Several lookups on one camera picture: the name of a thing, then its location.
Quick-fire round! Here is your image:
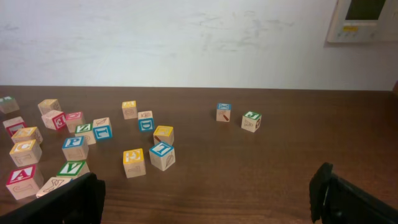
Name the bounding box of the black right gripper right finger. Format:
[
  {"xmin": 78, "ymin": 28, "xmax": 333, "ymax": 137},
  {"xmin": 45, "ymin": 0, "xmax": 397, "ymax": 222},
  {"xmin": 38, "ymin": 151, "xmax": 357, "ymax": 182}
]
[{"xmin": 309, "ymin": 162, "xmax": 397, "ymax": 224}]

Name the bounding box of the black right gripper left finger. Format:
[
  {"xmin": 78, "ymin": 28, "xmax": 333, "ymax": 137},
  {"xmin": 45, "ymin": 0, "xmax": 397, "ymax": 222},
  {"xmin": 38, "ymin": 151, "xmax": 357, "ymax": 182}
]
[{"xmin": 1, "ymin": 172, "xmax": 106, "ymax": 224}]

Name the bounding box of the yellow S wooden block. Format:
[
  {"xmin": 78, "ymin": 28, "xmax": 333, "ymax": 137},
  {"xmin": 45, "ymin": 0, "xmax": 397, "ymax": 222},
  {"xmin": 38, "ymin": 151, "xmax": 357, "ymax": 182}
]
[{"xmin": 11, "ymin": 126, "xmax": 43, "ymax": 144}]

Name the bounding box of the yellow plain wooden block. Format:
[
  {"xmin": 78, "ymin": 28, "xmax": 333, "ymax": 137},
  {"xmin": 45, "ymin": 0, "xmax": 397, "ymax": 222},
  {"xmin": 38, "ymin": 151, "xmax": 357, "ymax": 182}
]
[{"xmin": 38, "ymin": 99, "xmax": 62, "ymax": 115}]

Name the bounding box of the plain drawing wooden block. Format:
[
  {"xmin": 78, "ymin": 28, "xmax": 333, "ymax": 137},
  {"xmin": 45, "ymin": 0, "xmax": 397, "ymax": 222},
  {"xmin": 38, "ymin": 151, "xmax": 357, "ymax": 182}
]
[{"xmin": 35, "ymin": 177, "xmax": 72, "ymax": 198}]

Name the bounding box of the green V wooden block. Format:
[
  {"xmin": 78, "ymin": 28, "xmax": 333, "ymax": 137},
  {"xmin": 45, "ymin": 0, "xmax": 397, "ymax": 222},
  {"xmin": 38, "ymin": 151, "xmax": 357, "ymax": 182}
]
[{"xmin": 57, "ymin": 160, "xmax": 90, "ymax": 179}]

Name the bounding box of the blue P wooden block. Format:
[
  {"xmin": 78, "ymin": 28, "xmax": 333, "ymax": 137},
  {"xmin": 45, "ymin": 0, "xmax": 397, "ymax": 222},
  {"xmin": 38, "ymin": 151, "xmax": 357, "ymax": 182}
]
[{"xmin": 62, "ymin": 136, "xmax": 89, "ymax": 161}]

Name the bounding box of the red A wooden block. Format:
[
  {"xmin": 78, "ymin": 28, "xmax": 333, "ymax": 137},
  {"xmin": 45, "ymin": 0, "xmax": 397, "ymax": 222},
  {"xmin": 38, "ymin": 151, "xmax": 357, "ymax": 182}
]
[{"xmin": 6, "ymin": 164, "xmax": 44, "ymax": 200}]

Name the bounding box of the yellow E wooden block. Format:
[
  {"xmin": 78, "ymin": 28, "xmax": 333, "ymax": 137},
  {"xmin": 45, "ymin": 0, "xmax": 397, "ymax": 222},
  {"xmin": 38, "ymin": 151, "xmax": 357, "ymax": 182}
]
[{"xmin": 123, "ymin": 148, "xmax": 146, "ymax": 179}]

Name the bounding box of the green Z wooden block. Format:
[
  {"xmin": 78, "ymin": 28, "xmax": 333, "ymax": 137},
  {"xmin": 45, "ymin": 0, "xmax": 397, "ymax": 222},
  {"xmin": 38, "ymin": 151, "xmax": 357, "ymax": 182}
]
[{"xmin": 75, "ymin": 123, "xmax": 96, "ymax": 145}]

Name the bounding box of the yellow C wooden block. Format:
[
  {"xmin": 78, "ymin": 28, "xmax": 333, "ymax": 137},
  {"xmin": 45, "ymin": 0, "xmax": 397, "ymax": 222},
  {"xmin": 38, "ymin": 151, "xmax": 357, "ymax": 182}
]
[{"xmin": 9, "ymin": 139, "xmax": 42, "ymax": 167}]

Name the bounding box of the blue L feather wooden block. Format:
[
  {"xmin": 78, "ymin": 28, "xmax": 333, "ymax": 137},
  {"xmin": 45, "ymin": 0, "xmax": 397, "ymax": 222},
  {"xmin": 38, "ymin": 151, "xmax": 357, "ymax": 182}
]
[{"xmin": 93, "ymin": 117, "xmax": 113, "ymax": 141}]

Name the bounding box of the red O wooden block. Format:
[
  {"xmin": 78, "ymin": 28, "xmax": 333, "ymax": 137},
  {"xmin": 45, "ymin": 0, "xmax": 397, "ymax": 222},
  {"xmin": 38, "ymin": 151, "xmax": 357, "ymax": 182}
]
[{"xmin": 65, "ymin": 111, "xmax": 86, "ymax": 133}]

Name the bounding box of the red E wooden block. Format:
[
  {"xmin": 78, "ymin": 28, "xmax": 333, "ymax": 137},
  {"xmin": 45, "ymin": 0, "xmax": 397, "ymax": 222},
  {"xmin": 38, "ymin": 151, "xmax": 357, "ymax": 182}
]
[{"xmin": 42, "ymin": 110, "xmax": 67, "ymax": 130}]

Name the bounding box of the blue I leaf wooden block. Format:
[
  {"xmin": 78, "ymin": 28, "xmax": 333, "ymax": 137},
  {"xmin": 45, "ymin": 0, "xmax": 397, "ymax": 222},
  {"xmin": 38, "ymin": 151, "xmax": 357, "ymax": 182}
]
[{"xmin": 149, "ymin": 142, "xmax": 175, "ymax": 171}]

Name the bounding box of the red I wooden block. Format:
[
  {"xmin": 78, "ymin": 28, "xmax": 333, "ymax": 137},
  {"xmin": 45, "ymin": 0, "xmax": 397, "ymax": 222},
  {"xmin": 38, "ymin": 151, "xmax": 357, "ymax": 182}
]
[{"xmin": 3, "ymin": 116, "xmax": 27, "ymax": 137}]

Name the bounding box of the blue D wooden block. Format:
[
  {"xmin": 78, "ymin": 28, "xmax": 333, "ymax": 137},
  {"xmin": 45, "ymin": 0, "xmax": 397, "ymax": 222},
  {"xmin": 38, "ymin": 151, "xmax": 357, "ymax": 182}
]
[{"xmin": 137, "ymin": 111, "xmax": 154, "ymax": 132}]

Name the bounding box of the yellow top wooden block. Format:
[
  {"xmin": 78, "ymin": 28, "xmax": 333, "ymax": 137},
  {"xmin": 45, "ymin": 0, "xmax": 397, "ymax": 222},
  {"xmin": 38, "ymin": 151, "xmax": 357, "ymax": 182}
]
[{"xmin": 153, "ymin": 126, "xmax": 174, "ymax": 146}]

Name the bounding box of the green J wooden block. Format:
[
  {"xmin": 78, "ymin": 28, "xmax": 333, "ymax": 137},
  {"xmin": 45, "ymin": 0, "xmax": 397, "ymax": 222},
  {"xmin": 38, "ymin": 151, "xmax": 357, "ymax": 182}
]
[{"xmin": 241, "ymin": 111, "xmax": 262, "ymax": 133}]

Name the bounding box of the green L far wooden block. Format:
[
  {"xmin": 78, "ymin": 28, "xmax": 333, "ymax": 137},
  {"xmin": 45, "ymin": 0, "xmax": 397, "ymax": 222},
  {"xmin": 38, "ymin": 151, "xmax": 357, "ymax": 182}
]
[{"xmin": 0, "ymin": 96, "xmax": 19, "ymax": 114}]

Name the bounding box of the blue X wooden block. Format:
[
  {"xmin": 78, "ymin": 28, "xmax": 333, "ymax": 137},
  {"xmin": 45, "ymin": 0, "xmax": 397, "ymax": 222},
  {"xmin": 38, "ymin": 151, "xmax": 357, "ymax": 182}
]
[{"xmin": 216, "ymin": 103, "xmax": 231, "ymax": 122}]

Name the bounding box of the beige wall control panel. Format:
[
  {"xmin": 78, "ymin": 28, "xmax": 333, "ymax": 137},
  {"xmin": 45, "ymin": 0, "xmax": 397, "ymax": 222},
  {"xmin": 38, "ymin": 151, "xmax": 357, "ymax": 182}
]
[{"xmin": 326, "ymin": 0, "xmax": 397, "ymax": 44}]

